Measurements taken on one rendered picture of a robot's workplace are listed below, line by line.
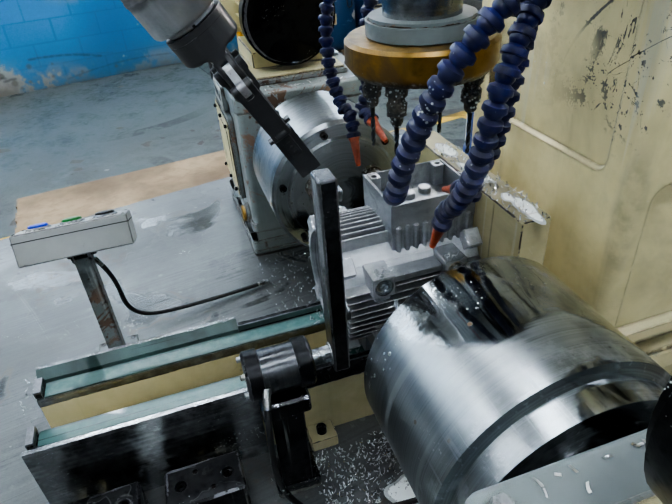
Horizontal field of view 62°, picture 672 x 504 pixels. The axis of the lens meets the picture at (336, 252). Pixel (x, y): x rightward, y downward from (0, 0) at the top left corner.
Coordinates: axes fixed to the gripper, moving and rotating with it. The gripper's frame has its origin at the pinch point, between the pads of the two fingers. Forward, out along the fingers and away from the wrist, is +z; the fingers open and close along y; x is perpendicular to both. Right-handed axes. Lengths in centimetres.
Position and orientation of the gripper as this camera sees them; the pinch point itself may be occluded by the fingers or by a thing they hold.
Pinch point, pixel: (295, 151)
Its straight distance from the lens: 74.7
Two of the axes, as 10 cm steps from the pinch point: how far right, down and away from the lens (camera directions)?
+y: -3.0, -5.3, 8.0
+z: 5.3, 6.0, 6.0
